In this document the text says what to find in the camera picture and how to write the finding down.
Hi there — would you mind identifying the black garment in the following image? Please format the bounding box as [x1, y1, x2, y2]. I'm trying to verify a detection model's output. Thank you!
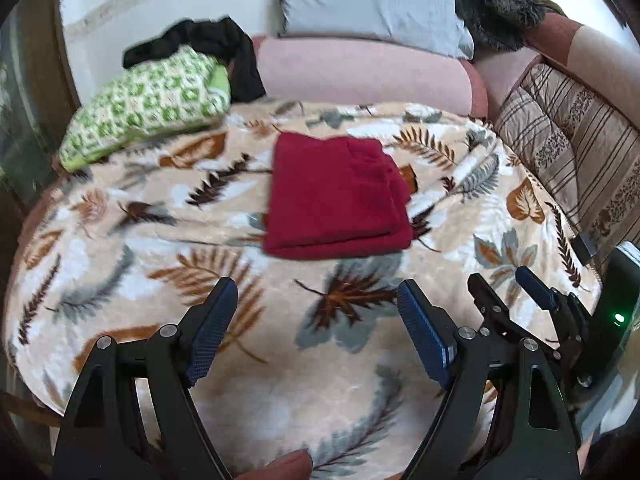
[122, 16, 266, 103]

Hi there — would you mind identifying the leaf pattern beige blanket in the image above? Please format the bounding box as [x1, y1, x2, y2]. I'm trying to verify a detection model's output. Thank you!
[4, 102, 601, 479]

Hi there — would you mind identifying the dark furry cushion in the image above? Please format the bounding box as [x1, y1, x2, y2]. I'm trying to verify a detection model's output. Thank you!
[454, 0, 548, 52]

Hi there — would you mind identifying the pink bolster pillow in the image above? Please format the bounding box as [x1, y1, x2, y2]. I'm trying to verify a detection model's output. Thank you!
[254, 37, 488, 118]

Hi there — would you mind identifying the white headboard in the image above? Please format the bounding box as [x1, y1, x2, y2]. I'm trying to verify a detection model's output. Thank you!
[60, 0, 282, 102]

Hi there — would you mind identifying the striped brown quilt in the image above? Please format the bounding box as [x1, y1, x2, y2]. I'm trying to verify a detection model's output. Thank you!
[495, 63, 639, 271]

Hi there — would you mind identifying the pink folded blanket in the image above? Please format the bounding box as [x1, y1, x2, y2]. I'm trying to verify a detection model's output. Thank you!
[471, 13, 639, 126]

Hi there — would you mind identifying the green white patterned pillow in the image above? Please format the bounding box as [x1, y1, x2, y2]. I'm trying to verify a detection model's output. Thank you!
[58, 47, 231, 172]

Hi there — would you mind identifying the wooden wardrobe door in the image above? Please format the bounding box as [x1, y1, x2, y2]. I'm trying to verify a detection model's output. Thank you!
[1, 0, 79, 211]

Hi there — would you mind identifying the person's left hand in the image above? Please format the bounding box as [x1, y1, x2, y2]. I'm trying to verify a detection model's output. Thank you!
[236, 448, 314, 480]

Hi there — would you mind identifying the dark red small garment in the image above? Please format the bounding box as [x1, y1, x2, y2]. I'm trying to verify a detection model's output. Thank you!
[262, 132, 413, 260]

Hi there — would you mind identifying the grey pillow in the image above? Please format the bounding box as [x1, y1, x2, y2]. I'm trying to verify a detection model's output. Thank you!
[280, 0, 474, 61]

